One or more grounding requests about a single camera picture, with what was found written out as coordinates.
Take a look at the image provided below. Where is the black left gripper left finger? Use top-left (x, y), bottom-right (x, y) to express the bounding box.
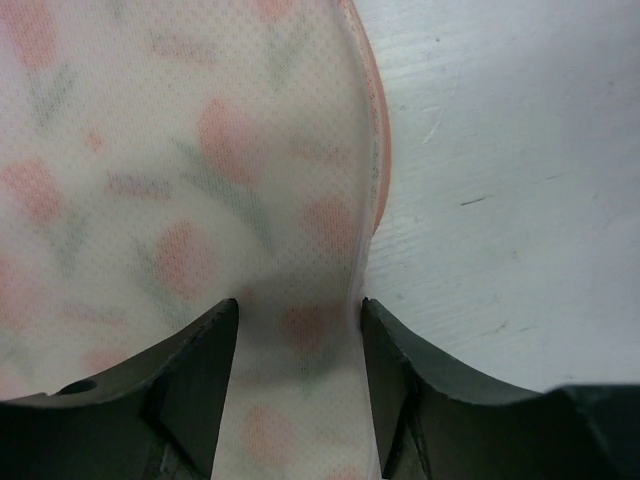
top-left (1, 299), bottom-right (239, 479)

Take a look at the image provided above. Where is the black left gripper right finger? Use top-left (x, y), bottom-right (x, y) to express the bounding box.
top-left (361, 299), bottom-right (639, 480)

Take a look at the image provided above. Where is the pink patterned mesh laundry bag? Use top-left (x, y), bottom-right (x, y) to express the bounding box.
top-left (1, 1), bottom-right (390, 479)

